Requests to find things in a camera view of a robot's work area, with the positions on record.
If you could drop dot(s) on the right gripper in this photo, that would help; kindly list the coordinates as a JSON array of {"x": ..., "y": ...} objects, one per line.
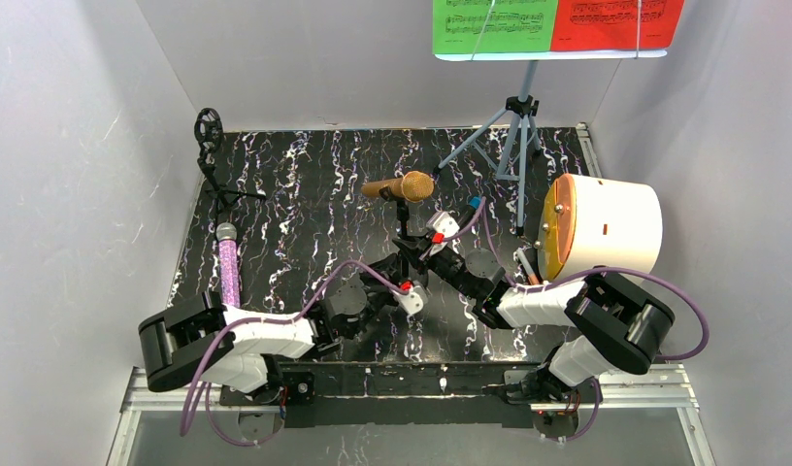
[{"x": 425, "y": 250}]

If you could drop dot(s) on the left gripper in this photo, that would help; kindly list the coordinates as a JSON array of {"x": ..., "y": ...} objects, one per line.
[{"x": 399, "y": 268}]

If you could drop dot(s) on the black round-base mic stand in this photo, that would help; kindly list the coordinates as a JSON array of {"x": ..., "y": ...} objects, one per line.
[{"x": 404, "y": 225}]

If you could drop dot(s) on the gold microphone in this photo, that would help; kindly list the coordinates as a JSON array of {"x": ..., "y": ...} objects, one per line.
[{"x": 413, "y": 187}]

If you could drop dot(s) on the purple glitter microphone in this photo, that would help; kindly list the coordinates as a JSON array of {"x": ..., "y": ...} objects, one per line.
[{"x": 226, "y": 235}]

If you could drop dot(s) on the black tripod mic stand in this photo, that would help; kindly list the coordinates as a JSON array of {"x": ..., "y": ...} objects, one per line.
[{"x": 209, "y": 135}]

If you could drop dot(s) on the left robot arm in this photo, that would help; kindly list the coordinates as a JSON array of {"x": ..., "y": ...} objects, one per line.
[{"x": 204, "y": 338}]

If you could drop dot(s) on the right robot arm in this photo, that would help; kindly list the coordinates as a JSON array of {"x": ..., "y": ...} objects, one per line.
[{"x": 620, "y": 325}]

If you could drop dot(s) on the black marker blue cap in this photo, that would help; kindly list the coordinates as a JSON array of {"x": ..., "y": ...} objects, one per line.
[{"x": 466, "y": 213}]

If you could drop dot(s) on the white marker orange cap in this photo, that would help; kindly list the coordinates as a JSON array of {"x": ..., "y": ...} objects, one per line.
[{"x": 522, "y": 258}]

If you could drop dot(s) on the white drum orange head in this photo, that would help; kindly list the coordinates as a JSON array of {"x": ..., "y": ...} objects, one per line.
[{"x": 588, "y": 222}]

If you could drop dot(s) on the grey tripod music stand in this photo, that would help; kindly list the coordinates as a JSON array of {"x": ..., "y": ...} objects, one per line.
[{"x": 521, "y": 143}]

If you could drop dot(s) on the green sheet music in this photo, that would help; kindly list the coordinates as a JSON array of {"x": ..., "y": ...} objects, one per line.
[{"x": 500, "y": 26}]

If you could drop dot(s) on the red sheet music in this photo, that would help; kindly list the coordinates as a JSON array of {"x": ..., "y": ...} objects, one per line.
[{"x": 615, "y": 25}]

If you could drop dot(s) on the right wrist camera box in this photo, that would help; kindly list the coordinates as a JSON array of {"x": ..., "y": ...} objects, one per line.
[{"x": 441, "y": 227}]

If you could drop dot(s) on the aluminium base frame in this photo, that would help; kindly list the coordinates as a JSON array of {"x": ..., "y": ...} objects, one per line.
[{"x": 377, "y": 413}]

